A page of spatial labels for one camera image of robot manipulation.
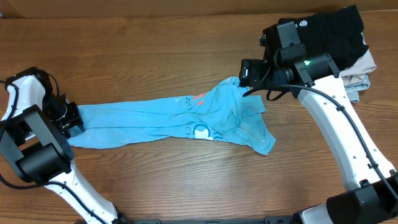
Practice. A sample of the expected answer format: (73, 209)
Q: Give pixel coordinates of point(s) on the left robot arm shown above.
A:
(34, 141)

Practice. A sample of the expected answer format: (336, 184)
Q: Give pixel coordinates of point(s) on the light blue printed t-shirt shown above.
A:
(221, 114)

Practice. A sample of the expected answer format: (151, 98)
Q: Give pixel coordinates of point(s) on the beige folded garment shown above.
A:
(356, 73)

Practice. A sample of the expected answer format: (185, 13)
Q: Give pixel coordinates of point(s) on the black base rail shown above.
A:
(214, 221)

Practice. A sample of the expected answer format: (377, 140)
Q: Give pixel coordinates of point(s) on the black folded garment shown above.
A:
(340, 33)

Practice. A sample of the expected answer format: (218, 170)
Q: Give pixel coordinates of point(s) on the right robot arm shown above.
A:
(370, 180)

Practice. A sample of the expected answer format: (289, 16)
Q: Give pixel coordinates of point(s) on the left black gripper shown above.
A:
(72, 117)

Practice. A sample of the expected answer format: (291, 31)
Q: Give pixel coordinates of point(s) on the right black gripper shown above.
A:
(253, 74)

